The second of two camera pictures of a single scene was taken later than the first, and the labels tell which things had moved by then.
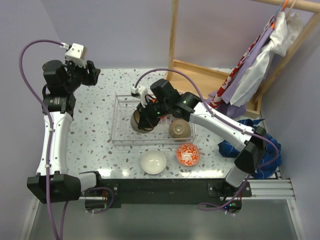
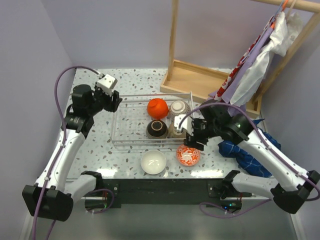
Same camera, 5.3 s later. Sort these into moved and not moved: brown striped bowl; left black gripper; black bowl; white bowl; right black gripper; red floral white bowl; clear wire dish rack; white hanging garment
Moved: right black gripper; left black gripper; brown striped bowl
Not moved: white bowl; white hanging garment; clear wire dish rack; red floral white bowl; black bowl
